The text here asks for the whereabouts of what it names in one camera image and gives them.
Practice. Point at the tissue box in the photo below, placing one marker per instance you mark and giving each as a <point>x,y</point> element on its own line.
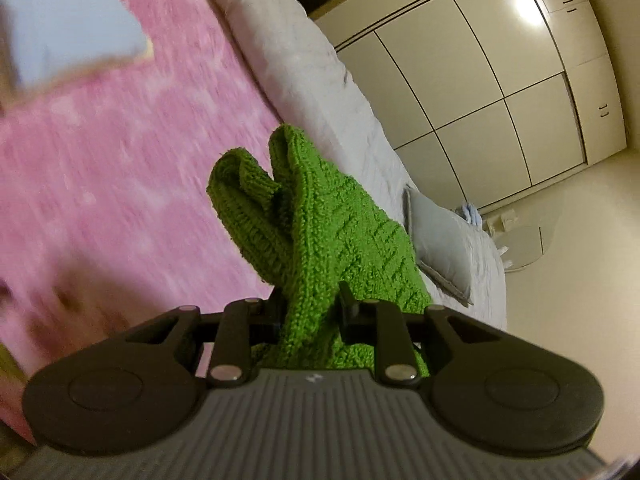
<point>502,222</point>

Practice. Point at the folded light blue cloth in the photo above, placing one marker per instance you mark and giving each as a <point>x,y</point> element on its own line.
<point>65,20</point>

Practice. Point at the round glass side table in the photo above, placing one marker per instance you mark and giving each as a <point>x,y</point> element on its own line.
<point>525,250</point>

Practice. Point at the grey pillow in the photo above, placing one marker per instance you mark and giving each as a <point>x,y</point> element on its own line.
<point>440,245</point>

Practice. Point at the green knitted vest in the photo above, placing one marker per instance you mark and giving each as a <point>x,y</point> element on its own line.
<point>340,220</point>

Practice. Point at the white striped quilt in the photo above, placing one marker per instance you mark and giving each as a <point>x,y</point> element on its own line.
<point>325,85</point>

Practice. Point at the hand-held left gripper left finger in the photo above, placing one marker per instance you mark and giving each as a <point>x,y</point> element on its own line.
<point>235,330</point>

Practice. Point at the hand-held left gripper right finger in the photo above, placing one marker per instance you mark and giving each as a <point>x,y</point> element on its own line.
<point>350,310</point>

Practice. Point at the small blue cloth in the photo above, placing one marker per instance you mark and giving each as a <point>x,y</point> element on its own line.
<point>470,212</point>

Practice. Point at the cream wardrobe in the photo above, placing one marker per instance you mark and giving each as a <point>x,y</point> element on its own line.
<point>475,85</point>

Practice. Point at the pink floral blanket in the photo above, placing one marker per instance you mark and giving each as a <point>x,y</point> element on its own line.
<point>125,160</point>

